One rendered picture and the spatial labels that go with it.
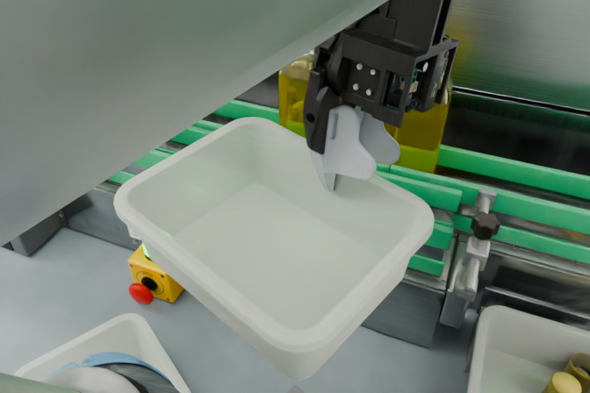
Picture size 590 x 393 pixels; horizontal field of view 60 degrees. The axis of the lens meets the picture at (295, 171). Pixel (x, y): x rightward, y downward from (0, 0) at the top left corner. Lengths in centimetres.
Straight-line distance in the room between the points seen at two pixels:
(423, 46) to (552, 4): 42
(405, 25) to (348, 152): 11
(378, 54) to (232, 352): 52
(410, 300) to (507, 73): 35
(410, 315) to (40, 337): 53
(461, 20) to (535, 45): 10
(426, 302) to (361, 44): 42
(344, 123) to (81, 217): 63
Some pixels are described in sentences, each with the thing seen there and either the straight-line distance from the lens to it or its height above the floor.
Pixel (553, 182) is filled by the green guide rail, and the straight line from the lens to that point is 79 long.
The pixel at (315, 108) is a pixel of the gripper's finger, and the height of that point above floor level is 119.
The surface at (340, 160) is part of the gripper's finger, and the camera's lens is 42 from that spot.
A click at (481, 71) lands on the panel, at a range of 81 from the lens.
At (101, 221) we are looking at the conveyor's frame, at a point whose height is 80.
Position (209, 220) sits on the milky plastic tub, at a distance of 51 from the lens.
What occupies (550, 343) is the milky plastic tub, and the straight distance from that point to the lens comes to 77.
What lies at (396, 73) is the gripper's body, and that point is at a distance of 36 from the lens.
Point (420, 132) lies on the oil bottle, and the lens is 69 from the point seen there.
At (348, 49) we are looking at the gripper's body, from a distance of 38.
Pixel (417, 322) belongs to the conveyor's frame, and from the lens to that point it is 74.
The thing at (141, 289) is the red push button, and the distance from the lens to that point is 79.
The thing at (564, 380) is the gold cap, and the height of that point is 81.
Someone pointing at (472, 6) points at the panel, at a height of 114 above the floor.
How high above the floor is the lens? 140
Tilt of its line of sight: 38 degrees down
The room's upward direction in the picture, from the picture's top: straight up
